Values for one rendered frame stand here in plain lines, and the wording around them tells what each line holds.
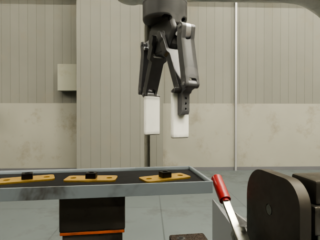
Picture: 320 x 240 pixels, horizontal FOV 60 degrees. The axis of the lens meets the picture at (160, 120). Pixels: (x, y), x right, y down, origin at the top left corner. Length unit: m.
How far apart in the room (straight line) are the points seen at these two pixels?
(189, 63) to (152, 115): 0.14
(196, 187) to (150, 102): 0.17
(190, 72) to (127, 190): 0.19
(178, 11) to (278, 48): 7.04
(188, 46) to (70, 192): 0.27
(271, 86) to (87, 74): 4.28
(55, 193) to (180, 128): 0.20
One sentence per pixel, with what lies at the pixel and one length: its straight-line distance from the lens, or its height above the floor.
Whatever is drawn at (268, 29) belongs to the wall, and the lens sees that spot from 7.49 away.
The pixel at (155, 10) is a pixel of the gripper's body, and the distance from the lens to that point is 0.47.
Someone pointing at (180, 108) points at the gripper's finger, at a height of 1.28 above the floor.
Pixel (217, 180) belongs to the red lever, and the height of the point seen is 1.15.
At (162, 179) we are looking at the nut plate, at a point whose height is 1.16.
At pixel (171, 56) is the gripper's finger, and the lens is 0.44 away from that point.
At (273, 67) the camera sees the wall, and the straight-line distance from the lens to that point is 7.33.
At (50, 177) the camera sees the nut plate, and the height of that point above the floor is 1.16.
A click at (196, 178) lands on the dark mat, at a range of 0.48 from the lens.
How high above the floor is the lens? 1.26
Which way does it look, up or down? 1 degrees down
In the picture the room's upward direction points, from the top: straight up
